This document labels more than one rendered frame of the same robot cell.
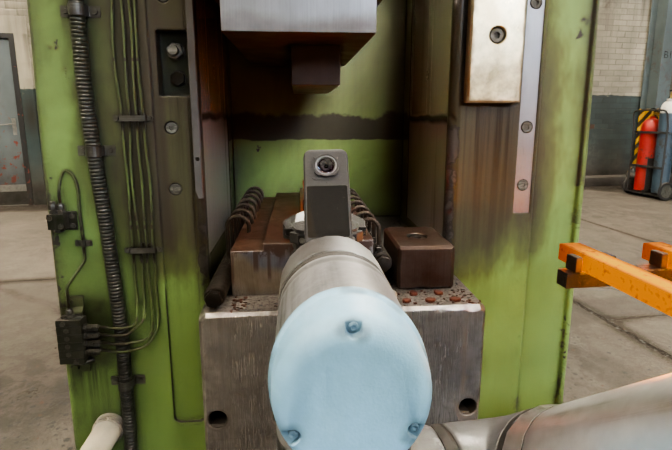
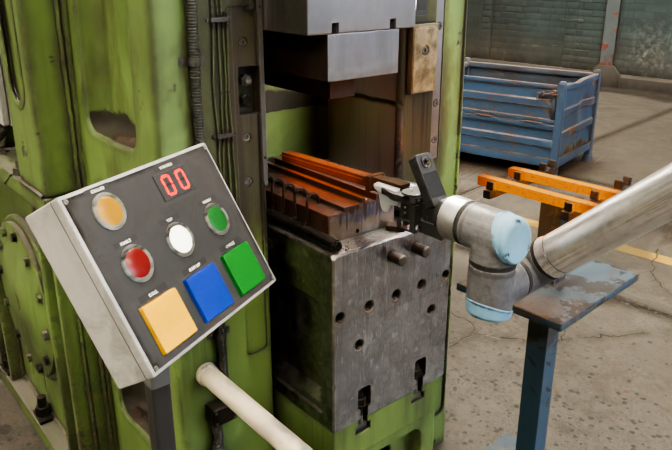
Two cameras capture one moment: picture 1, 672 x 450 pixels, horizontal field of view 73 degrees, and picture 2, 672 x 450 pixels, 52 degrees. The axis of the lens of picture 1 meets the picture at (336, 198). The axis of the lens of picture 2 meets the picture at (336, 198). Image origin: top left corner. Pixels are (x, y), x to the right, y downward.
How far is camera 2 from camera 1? 1.13 m
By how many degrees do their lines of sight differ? 35
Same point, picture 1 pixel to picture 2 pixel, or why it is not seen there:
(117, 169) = not seen: hidden behind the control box
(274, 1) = (353, 61)
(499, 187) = (423, 143)
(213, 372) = (339, 289)
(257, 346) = (359, 267)
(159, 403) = (238, 344)
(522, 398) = not seen: hidden behind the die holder
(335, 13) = (380, 64)
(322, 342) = (513, 226)
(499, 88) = (426, 83)
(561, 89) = (450, 77)
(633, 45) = not seen: outside the picture
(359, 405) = (519, 242)
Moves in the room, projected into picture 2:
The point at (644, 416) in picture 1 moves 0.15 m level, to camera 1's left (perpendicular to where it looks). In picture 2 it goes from (584, 222) to (530, 240)
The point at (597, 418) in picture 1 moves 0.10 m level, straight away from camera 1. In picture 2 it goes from (570, 228) to (552, 210)
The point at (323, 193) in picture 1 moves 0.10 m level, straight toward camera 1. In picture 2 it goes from (429, 176) to (466, 188)
